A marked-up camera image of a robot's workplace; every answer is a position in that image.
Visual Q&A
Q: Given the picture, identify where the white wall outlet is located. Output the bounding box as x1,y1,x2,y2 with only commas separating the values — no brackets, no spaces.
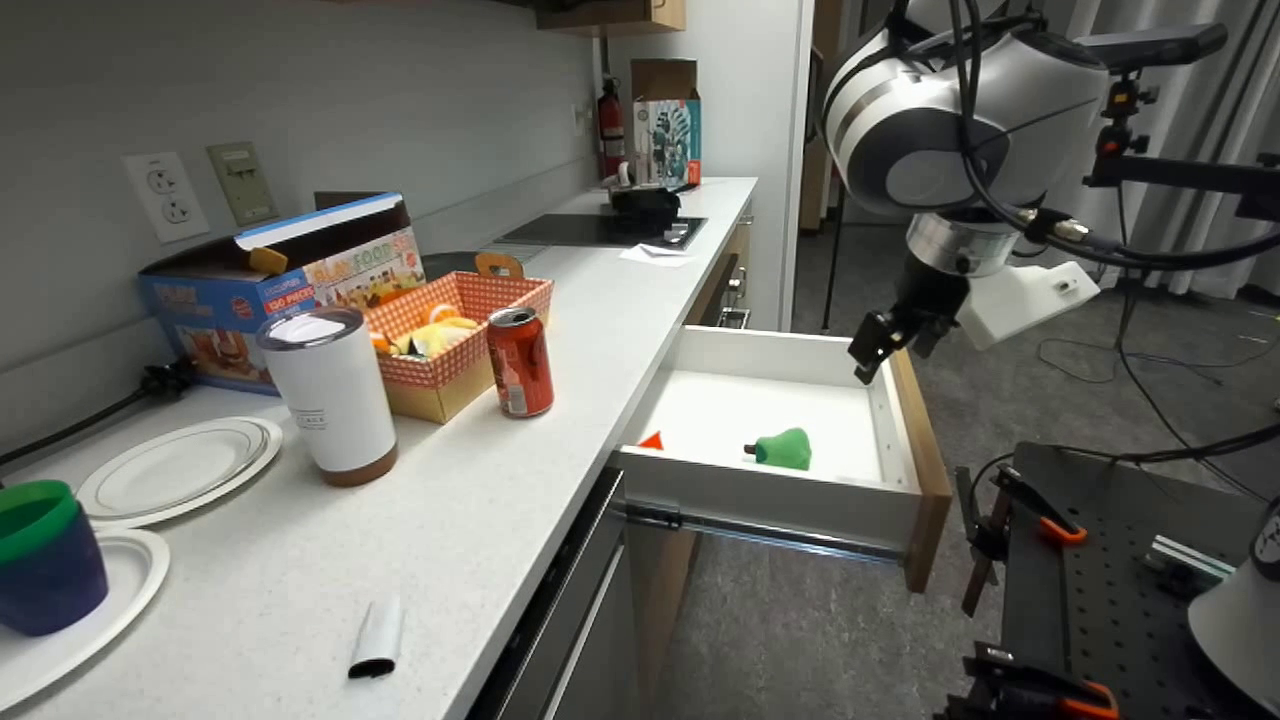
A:
123,152,208,242

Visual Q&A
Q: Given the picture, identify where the green toy in drawer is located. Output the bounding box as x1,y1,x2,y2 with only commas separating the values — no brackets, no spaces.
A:
748,428,812,471

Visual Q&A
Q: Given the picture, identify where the white tumbler with brown base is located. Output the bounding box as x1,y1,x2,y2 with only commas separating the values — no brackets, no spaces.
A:
255,310,397,489

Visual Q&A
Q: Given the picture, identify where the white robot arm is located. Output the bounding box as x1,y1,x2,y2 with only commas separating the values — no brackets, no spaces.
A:
823,0,1109,383

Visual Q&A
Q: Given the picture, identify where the white paper plate rear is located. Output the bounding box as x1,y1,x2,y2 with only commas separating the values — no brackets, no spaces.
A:
81,416,285,529

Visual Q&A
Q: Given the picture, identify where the orange handled clamp upper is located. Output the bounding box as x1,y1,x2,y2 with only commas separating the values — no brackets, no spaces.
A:
957,463,1089,613

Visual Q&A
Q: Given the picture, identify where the white paper plate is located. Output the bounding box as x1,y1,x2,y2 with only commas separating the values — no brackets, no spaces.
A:
0,529,173,712
81,416,285,529

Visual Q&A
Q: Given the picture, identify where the stainless dishwasher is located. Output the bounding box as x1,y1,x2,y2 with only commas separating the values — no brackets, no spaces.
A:
469,467,638,720

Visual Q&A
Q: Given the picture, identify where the red fire extinguisher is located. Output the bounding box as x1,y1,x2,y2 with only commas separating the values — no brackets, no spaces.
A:
594,81,627,185

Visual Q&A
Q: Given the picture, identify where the black perforated mounting table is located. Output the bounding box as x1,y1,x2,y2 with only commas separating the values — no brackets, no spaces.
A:
998,443,1274,720

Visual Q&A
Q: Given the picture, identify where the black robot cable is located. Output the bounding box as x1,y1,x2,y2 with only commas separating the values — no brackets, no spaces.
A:
877,0,1280,276

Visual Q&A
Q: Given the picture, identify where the orange toy in drawer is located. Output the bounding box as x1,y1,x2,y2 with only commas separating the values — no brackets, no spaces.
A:
638,431,662,451

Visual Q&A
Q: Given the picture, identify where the black induction cooktop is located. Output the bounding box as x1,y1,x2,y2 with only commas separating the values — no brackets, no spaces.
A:
499,215,705,247

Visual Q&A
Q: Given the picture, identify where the orange checkered paper tray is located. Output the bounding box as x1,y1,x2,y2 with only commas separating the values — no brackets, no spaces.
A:
367,271,553,426

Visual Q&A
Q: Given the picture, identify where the brown and blue carton box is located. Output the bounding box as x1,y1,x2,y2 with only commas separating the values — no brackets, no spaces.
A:
632,62,700,189

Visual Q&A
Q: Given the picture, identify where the white paper plate front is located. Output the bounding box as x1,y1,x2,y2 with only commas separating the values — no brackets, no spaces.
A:
0,529,173,712

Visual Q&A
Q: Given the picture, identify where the orange handled clamp lower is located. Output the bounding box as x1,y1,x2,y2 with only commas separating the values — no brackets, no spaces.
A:
932,645,1119,720

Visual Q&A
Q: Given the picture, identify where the orange handled clamp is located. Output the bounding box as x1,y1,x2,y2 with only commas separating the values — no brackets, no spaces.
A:
957,463,1089,613
932,645,1119,720

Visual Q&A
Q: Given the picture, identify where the red soda can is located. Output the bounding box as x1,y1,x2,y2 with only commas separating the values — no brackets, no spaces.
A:
488,305,553,422

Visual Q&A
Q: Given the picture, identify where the black stereo camera on stand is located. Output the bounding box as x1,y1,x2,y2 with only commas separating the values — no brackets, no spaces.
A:
1075,23,1227,74

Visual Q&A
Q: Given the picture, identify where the blue printed cardboard box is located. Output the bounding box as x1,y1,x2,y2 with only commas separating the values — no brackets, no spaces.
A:
134,192,422,394

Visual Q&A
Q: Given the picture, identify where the green wall switch plate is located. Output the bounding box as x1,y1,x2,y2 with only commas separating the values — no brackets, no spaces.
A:
208,139,275,230

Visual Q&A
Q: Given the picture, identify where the black power cord on counter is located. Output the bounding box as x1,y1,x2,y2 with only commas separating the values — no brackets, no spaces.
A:
0,358,204,471

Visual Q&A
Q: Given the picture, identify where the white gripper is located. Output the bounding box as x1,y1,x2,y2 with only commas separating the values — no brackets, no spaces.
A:
846,212,1101,383

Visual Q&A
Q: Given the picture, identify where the blue cup green rim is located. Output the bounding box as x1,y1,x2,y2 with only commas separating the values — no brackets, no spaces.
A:
0,479,106,638

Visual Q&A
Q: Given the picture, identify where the upper wooden wall cabinet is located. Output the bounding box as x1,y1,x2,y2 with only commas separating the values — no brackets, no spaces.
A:
536,0,689,31

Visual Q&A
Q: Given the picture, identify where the black pot on cooktop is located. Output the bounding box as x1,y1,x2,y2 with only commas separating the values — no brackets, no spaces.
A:
607,189,678,230

